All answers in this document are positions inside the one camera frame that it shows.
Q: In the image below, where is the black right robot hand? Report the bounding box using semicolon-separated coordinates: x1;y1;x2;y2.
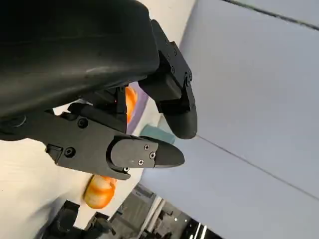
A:
47;200;117;239

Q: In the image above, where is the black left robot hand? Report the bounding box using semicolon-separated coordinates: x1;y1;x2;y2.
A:
0;0;198;180

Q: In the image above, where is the orange white toy bread roll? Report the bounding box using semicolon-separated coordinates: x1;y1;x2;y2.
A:
124;87;138;123
84;174;117;209

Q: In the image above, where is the lilac plate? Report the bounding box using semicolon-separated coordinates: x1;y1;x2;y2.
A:
126;87;150;134

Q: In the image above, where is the dark workshop equipment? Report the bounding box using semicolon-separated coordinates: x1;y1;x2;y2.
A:
109;184;214;239

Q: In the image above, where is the pale green mug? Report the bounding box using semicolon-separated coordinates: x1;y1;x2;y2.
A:
141;124;175;144

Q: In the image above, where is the grey partition panel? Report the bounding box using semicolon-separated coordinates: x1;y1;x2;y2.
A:
171;0;319;200
231;0;319;28
138;135;319;237

